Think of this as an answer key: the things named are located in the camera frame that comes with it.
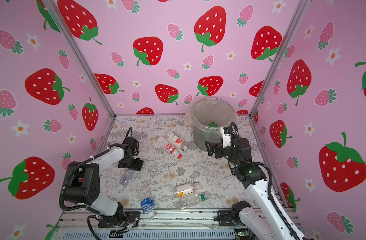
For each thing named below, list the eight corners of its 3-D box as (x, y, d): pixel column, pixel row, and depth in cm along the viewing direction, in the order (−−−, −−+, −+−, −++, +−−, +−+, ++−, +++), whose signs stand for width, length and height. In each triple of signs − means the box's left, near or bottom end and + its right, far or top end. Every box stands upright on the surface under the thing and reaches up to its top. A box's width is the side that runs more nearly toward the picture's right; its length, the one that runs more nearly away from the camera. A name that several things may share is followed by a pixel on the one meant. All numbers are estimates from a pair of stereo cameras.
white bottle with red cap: (157, 143, 107) (156, 138, 102) (162, 139, 109) (161, 135, 104) (177, 161, 97) (176, 158, 93) (181, 157, 99) (181, 153, 95)
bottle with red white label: (166, 140, 107) (165, 135, 102) (171, 136, 109) (170, 131, 104) (183, 155, 99) (183, 150, 94) (188, 150, 102) (188, 145, 97)
